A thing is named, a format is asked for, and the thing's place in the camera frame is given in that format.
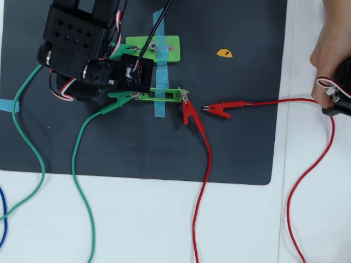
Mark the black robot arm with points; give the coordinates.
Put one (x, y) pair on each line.
(74, 30)

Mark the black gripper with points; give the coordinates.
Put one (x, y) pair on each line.
(83, 91)

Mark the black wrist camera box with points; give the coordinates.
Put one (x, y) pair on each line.
(137, 76)

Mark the dark grey work mat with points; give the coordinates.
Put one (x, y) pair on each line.
(137, 148)

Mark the green battery holder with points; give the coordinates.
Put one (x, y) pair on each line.
(145, 96)

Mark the short blue tape piece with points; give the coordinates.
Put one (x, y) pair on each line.
(6, 105)

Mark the metal bulb socket strip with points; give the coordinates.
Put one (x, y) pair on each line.
(171, 48)

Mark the person's bare hand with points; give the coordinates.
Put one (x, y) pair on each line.
(334, 41)

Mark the green alligator clip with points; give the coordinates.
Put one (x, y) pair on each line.
(124, 49)
(120, 100)

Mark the green bulb base plate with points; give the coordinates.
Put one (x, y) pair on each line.
(172, 56)

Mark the small glass light bulb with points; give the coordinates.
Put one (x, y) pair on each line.
(153, 46)

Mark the red alligator clip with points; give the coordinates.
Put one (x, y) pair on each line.
(222, 108)
(189, 111)

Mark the orange half-round sticker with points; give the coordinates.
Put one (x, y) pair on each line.
(225, 53)

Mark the blue masking tape strip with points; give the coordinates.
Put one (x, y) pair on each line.
(161, 54)
(160, 79)

